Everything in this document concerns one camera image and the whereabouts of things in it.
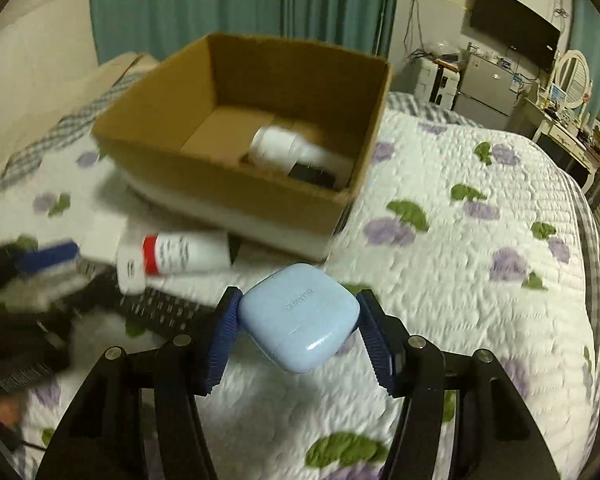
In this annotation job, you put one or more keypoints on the white oval vanity mirror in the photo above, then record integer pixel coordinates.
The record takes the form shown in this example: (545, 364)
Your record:
(572, 77)

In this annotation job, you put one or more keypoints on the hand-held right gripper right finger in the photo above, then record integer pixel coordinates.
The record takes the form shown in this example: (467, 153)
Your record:
(378, 347)

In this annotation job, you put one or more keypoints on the black flat device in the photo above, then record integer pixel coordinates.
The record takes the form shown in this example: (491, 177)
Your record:
(312, 175)

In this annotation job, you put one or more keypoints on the light blue earbuds case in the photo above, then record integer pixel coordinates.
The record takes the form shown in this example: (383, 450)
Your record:
(295, 325)

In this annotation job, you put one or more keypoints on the white dressing table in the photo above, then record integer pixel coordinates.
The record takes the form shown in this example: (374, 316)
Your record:
(565, 135)

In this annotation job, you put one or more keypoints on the teal curtain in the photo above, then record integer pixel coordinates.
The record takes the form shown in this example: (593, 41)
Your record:
(230, 0)

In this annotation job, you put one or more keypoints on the black remote control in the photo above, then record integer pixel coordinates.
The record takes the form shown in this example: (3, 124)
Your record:
(170, 310)

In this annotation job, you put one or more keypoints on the black wall television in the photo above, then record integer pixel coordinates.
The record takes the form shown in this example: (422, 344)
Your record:
(515, 25)

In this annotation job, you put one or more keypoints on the white floral quilt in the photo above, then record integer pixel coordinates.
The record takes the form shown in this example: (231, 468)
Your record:
(480, 270)

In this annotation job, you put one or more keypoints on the white tube with red band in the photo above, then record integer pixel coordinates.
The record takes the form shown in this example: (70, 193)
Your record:
(190, 255)

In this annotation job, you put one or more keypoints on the white bottle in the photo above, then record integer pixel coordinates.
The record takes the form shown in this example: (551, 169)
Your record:
(280, 147)

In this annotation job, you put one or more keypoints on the brown cardboard box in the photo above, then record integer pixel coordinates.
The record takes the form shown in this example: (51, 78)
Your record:
(150, 125)

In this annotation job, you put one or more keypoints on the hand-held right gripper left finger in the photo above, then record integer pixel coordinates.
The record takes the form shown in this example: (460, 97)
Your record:
(219, 347)

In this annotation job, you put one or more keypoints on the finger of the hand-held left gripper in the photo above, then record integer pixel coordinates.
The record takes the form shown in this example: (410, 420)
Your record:
(50, 256)

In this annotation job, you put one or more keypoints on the white small appliance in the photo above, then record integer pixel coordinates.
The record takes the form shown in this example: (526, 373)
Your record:
(437, 80)

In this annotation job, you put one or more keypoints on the silver refrigerator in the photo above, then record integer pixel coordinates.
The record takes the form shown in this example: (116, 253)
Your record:
(485, 82)

